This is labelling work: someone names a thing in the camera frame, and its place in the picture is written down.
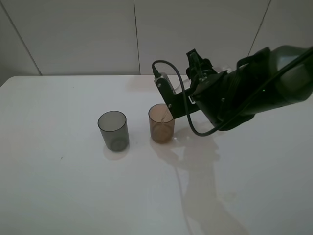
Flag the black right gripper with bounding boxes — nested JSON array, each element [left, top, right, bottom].
[[186, 49, 245, 127]]

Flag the clear plastic water bottle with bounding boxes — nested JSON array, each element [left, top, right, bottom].
[[170, 76, 191, 94]]

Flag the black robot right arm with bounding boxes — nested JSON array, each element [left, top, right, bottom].
[[191, 46, 313, 131]]

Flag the brown translucent plastic cup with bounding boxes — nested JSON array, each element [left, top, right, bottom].
[[148, 104, 175, 144]]

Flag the grey translucent plastic cup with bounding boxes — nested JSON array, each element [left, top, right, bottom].
[[97, 111, 129, 152]]

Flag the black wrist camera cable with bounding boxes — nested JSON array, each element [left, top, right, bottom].
[[152, 46, 313, 137]]

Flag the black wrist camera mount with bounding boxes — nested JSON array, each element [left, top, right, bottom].
[[154, 72, 206, 119]]

